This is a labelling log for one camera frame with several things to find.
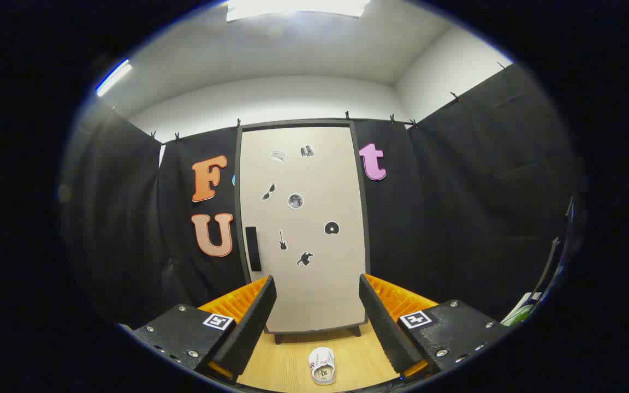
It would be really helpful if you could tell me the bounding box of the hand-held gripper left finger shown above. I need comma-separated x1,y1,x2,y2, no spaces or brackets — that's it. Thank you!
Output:
130,275,278,383

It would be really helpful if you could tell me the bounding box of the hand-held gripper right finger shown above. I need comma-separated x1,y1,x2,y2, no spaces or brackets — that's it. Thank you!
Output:
358,273,512,383

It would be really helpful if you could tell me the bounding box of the white canvas shoe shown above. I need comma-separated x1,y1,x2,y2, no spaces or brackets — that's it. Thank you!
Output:
308,347,336,385

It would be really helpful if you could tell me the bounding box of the beige shoe cabinet door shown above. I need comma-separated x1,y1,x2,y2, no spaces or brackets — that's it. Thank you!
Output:
240,127,368,334

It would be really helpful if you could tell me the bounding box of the black door handle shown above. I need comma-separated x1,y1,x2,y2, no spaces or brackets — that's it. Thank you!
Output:
245,227,262,272

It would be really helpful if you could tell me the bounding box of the dark grey shoe cabinet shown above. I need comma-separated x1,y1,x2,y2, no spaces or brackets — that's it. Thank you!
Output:
235,119,372,344

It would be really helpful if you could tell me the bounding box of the black backdrop cloth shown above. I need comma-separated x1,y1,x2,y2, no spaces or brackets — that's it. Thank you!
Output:
61,63,585,328

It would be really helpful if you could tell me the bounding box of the black stand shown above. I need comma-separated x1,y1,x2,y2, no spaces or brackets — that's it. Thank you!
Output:
533,196,576,306

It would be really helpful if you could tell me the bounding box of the row of black cloth clips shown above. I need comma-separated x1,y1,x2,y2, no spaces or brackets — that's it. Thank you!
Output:
110,61,512,144

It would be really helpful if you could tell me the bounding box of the ceiling light panel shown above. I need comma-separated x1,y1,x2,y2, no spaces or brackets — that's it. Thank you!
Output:
226,0,371,22

